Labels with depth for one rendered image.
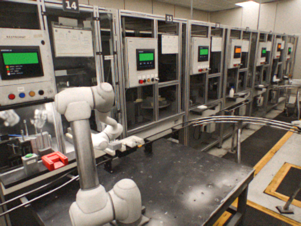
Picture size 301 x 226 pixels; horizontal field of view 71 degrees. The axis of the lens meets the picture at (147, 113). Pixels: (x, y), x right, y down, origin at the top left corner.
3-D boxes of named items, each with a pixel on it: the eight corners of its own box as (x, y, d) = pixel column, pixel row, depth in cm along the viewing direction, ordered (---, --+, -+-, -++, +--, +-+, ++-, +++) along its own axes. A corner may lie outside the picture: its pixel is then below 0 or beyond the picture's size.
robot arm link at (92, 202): (116, 225, 113) (74, 241, 104) (109, 214, 128) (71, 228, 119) (93, 83, 114) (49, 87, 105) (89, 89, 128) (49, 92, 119)
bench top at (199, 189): (113, 329, 82) (112, 322, 81) (27, 202, 155) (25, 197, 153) (255, 173, 183) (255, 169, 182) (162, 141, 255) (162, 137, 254)
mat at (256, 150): (247, 184, 272) (247, 184, 272) (206, 168, 312) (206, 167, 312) (320, 102, 666) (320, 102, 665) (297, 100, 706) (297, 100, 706)
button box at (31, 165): (27, 176, 138) (23, 159, 135) (23, 171, 144) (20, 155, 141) (40, 171, 144) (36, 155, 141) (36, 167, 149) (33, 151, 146)
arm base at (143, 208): (154, 217, 131) (154, 210, 130) (126, 239, 116) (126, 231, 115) (135, 203, 144) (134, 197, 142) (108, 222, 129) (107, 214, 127)
